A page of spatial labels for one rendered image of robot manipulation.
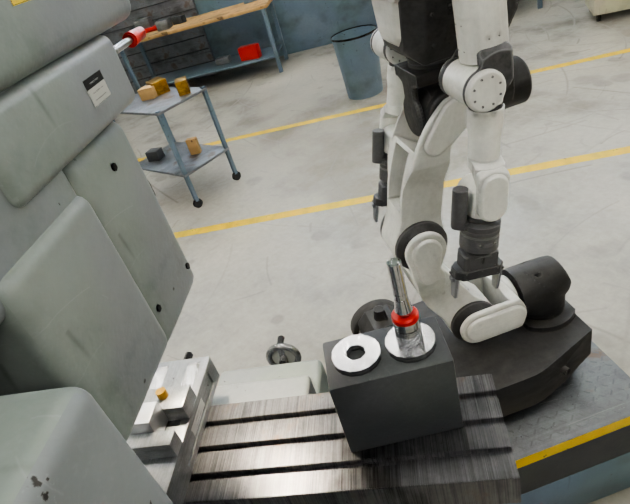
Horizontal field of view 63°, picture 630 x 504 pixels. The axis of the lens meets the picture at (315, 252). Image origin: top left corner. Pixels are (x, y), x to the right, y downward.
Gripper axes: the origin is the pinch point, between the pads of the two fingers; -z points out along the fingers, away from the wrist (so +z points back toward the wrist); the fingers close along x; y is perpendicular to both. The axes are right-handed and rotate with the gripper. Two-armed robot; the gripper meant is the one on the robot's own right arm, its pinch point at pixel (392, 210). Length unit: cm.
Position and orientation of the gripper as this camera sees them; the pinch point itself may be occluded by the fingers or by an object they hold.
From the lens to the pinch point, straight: 162.8
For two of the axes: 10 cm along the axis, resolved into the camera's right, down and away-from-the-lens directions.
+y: 2.1, 5.1, -8.3
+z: -0.4, -8.5, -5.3
